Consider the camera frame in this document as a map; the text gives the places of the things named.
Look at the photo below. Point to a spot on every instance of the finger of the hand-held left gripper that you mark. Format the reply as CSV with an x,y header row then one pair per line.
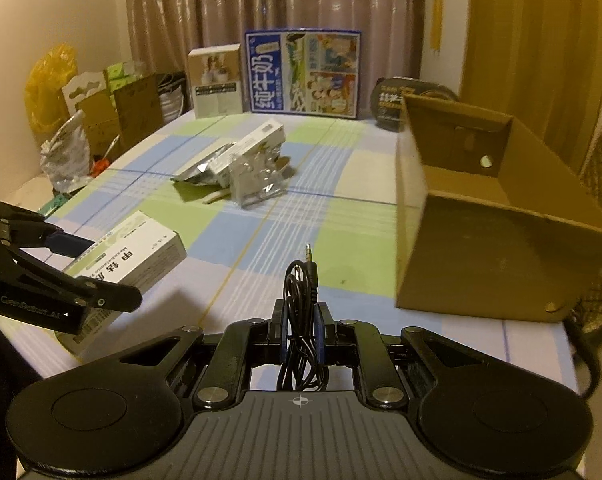
x,y
111,297
71,246

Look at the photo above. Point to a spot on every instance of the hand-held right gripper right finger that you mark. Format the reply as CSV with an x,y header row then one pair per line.
x,y
324,332

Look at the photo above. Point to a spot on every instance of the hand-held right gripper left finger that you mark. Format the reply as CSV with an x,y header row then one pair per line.
x,y
279,330

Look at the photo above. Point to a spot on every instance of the large white medicine box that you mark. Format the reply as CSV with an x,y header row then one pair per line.
x,y
141,250

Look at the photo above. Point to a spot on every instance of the white speckled spoon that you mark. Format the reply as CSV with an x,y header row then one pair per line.
x,y
216,197

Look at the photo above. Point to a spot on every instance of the clear plastic wrapper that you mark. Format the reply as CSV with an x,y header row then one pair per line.
x,y
258,182

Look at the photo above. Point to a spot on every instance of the silver foil bag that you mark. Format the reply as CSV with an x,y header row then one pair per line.
x,y
201,170

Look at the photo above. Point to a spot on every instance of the brown cardboard box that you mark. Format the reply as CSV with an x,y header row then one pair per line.
x,y
481,260

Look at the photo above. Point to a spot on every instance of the slender white box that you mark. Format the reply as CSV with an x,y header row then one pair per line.
x,y
256,145

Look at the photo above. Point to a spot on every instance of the checkered cloth desktop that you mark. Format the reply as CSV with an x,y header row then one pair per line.
x,y
331,200

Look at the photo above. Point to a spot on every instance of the crinkled white plastic bag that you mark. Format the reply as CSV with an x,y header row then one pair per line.
x,y
66,155

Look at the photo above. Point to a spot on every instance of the small brown cardboard carton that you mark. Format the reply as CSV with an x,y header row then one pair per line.
x,y
101,127

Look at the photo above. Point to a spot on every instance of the tall brown cardboard carton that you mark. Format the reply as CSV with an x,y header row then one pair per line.
x,y
141,115

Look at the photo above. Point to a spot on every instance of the yellow plastic bag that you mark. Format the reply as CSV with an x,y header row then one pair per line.
x,y
48,90

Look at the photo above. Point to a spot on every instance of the silver metal bucket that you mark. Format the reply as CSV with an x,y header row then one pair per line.
x,y
173,100

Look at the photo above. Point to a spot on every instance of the beige tissue box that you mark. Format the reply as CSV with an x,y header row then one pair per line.
x,y
216,82

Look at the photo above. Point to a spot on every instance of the black instant rice bowl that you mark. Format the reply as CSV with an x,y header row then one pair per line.
x,y
388,105

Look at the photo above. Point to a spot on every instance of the blue milk carton box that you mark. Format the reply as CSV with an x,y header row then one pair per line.
x,y
301,75

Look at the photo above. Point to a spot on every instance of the quilted beige chair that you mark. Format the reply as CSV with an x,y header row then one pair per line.
x,y
601,185

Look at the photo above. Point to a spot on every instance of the yellow hanging ornament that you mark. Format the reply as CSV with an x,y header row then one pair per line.
x,y
437,25

